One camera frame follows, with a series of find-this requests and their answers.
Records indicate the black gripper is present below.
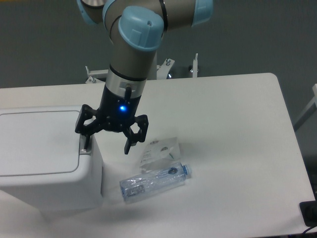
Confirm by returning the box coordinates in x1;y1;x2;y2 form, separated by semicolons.
75;85;149;155

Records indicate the white push-button trash can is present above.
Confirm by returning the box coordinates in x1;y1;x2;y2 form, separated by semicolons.
0;106;104;212

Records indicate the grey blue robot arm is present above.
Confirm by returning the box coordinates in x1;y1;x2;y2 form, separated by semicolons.
75;0;213;154

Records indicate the clear plastic packaging bag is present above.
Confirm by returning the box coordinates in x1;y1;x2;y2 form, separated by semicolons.
139;137;181;173

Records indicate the clear plastic water bottle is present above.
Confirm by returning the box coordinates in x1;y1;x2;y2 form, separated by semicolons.
119;162;192;203

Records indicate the black device at table edge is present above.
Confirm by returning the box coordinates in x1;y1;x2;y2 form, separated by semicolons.
299;201;317;227

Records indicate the white metal base frame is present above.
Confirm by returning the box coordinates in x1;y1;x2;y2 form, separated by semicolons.
85;53;200;84

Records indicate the white frame at right edge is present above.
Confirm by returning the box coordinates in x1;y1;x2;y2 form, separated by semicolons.
293;84;317;132

